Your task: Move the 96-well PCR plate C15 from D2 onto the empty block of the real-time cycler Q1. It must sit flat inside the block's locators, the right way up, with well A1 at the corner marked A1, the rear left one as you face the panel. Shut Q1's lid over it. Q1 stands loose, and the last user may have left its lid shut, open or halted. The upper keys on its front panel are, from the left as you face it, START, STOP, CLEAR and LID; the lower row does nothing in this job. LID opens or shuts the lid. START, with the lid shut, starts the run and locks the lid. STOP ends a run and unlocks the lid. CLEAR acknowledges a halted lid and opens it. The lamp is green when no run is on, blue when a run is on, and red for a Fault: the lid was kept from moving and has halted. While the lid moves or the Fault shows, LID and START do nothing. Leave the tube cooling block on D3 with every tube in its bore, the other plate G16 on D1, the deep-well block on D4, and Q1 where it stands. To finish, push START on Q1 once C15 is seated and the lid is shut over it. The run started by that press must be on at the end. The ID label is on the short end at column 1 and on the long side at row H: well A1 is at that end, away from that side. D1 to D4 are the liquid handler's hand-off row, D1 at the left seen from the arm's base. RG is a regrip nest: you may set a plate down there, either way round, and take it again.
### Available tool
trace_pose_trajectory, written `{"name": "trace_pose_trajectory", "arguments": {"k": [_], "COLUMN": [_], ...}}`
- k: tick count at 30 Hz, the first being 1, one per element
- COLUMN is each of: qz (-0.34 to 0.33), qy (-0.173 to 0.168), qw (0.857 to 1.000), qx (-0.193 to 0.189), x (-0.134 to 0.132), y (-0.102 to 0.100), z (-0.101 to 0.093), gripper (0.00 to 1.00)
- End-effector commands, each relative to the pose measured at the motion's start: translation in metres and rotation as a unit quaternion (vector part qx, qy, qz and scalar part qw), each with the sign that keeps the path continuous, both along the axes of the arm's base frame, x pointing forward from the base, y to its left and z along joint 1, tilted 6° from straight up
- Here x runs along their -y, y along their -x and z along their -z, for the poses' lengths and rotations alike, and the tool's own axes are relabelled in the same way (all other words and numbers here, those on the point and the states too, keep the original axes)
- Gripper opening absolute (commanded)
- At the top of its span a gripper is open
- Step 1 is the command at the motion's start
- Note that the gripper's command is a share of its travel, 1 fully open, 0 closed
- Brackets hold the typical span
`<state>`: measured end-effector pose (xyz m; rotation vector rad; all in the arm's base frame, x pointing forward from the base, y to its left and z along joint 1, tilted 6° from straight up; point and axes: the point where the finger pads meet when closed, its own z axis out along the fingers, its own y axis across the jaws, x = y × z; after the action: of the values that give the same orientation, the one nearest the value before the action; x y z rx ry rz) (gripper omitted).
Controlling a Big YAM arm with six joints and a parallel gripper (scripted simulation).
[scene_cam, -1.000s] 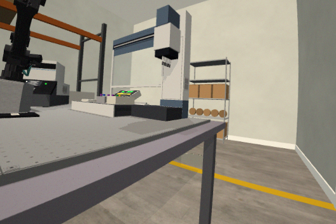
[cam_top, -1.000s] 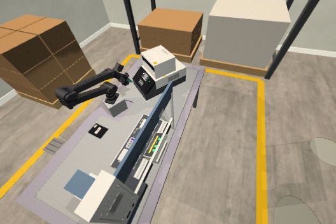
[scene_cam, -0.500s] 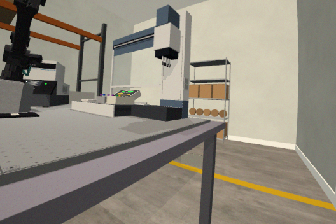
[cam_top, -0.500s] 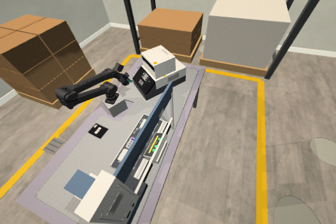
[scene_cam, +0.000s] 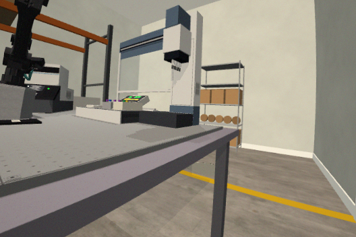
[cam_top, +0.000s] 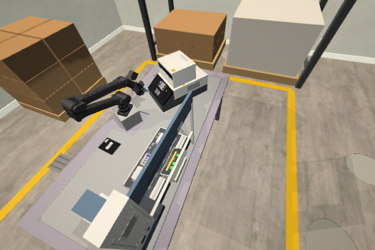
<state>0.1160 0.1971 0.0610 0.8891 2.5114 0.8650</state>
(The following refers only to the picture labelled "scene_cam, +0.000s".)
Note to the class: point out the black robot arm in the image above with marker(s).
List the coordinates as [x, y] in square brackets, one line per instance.
[18, 57]

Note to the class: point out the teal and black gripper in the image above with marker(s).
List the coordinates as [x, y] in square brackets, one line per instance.
[29, 72]

